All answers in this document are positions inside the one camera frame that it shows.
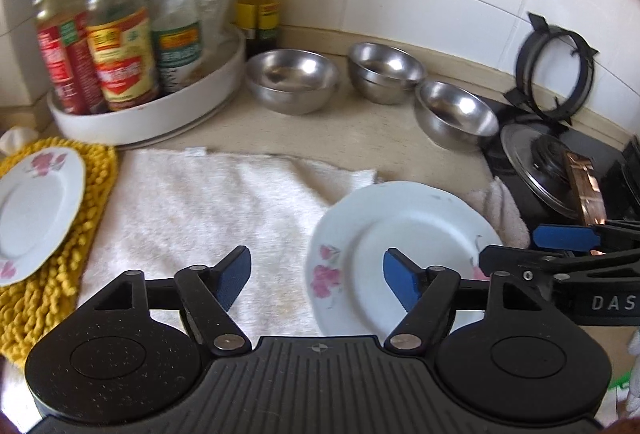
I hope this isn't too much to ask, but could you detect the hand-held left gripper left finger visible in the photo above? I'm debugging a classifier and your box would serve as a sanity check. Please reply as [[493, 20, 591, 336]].
[[92, 245, 252, 357]]

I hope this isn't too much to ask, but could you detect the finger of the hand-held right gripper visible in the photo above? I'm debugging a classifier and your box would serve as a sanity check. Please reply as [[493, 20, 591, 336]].
[[478, 245, 568, 283], [531, 220, 640, 253]]

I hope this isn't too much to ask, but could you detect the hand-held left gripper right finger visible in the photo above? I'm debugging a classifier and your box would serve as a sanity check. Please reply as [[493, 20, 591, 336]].
[[382, 249, 551, 357]]

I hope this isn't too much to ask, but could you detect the white floral plate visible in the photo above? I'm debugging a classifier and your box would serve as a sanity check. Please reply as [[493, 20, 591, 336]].
[[0, 148, 86, 287], [305, 181, 505, 339]]

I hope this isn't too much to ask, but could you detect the stainless steel bowl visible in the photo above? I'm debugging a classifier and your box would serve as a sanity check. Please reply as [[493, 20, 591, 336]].
[[413, 80, 501, 153], [244, 48, 342, 115], [347, 42, 427, 105]]

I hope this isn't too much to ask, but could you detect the copper coloured object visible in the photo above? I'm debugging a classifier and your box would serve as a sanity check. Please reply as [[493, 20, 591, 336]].
[[564, 151, 608, 227]]

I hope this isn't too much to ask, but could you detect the steel pot lid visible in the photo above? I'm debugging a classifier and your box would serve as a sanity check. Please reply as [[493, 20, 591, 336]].
[[500, 123, 601, 219]]

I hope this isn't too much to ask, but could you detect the black gas stove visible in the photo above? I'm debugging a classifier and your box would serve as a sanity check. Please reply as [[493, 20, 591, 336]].
[[480, 94, 640, 235]]

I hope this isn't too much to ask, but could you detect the yellow chenille mat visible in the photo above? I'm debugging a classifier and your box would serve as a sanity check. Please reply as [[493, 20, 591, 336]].
[[0, 138, 120, 367]]

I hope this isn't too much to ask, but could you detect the white round tray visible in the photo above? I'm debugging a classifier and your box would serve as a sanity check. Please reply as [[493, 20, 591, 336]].
[[47, 26, 247, 147]]

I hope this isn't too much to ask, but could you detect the clear bottle green label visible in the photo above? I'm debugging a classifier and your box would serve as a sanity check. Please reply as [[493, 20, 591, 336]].
[[147, 0, 206, 95]]

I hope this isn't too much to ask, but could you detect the gold cap sauce bottle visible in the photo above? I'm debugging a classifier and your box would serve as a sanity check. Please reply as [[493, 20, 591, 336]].
[[85, 0, 161, 113]]

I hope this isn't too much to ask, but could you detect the white crumpled cloth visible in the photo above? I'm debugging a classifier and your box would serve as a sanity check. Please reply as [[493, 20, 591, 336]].
[[0, 128, 39, 155]]

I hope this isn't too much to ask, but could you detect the red label sauce bottle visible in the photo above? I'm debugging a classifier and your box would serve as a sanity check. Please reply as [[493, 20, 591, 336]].
[[30, 0, 101, 115]]

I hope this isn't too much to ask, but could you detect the black pan support ring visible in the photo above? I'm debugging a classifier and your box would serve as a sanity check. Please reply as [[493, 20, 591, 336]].
[[505, 12, 600, 125]]

